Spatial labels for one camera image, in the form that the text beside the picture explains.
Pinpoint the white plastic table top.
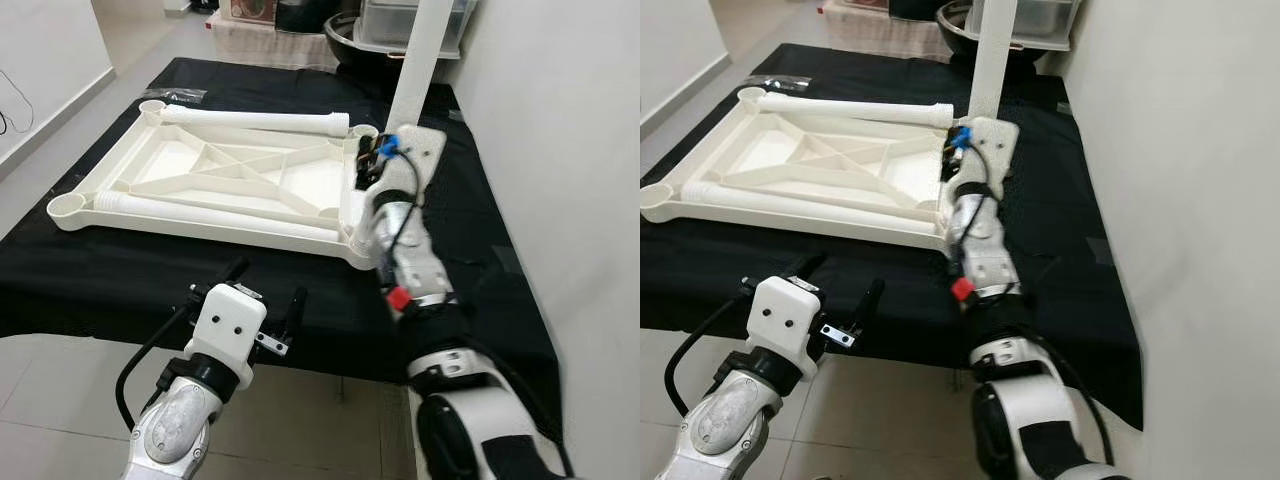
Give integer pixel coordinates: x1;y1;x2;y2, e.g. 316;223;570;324
47;98;401;271
640;85;986;251

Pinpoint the black wall cable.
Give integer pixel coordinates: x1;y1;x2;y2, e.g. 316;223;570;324
0;70;36;136

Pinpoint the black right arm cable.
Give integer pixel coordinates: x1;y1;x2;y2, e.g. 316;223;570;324
960;135;1001;261
383;145;425;286

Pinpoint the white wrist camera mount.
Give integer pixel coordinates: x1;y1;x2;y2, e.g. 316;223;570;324
745;275;836;376
188;283;269;389
958;117;1021;196
375;125;446;201

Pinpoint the beige cloth covered bench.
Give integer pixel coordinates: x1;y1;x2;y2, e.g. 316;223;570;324
207;15;336;71
820;0;946;61

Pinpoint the black round bowl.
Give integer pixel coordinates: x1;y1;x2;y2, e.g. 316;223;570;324
935;0;1041;66
323;12;401;73

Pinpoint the clear plastic storage bin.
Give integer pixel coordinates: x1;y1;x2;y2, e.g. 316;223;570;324
355;0;476;58
963;0;1081;51

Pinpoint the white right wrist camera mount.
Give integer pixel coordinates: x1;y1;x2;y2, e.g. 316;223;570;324
375;125;446;201
958;117;1021;196

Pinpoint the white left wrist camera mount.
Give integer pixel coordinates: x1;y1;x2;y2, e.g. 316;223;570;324
745;275;836;376
188;283;269;389

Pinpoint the black tablecloth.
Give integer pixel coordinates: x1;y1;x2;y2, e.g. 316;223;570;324
0;57;566;433
640;43;1146;431

